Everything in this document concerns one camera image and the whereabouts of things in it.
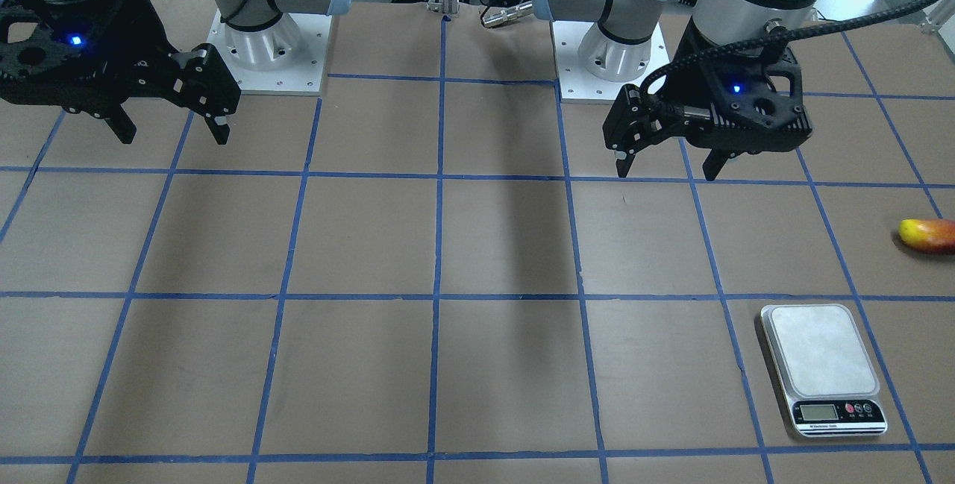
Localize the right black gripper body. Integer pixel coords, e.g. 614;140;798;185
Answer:
2;0;182;115

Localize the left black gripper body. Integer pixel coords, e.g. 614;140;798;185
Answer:
663;43;812;154

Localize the yellow red mango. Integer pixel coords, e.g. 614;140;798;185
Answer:
898;219;954;255

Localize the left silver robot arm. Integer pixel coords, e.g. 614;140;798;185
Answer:
532;0;816;180

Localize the silver digital kitchen scale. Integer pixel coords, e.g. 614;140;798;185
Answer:
760;303;888;439

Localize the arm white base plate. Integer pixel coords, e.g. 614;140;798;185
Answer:
207;12;336;97
551;21;669;104

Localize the silver cable connector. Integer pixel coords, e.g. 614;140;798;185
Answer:
480;1;534;29

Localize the black braided cable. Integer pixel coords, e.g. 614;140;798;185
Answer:
640;0;955;95

